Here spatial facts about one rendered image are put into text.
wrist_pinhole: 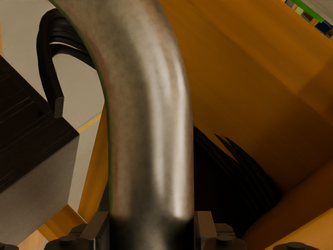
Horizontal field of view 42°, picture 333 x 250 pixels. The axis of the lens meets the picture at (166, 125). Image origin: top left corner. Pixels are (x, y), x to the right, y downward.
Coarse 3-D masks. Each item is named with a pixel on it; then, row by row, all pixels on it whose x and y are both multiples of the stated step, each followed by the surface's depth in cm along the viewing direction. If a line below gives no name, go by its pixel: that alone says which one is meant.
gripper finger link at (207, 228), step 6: (198, 216) 15; (204, 216) 15; (210, 216) 15; (198, 222) 15; (204, 222) 15; (210, 222) 15; (198, 228) 14; (204, 228) 14; (210, 228) 14; (198, 234) 13; (204, 234) 13; (210, 234) 13; (216, 234) 13; (198, 240) 13; (204, 240) 13; (198, 246) 13
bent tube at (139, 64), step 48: (96, 0) 14; (144, 0) 14; (96, 48) 14; (144, 48) 14; (144, 96) 14; (144, 144) 14; (192, 144) 15; (144, 192) 14; (192, 192) 15; (144, 240) 14; (192, 240) 15
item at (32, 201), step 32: (0, 64) 69; (0, 96) 66; (32, 96) 67; (0, 128) 63; (32, 128) 64; (64, 128) 66; (0, 160) 61; (32, 160) 62; (64, 160) 69; (0, 192) 59; (32, 192) 68; (64, 192) 83; (0, 224) 68; (32, 224) 81
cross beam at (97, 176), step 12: (96, 144) 93; (96, 156) 97; (96, 168) 101; (108, 168) 96; (96, 180) 105; (84, 192) 116; (96, 192) 110; (84, 204) 121; (96, 204) 115; (84, 216) 128
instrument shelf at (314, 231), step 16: (320, 176) 36; (288, 192) 44; (304, 192) 36; (320, 192) 30; (272, 208) 45; (288, 208) 36; (304, 208) 31; (320, 208) 26; (256, 224) 46; (272, 224) 37; (288, 224) 31; (304, 224) 27; (320, 224) 26; (256, 240) 37; (272, 240) 31; (288, 240) 29; (304, 240) 28; (320, 240) 27
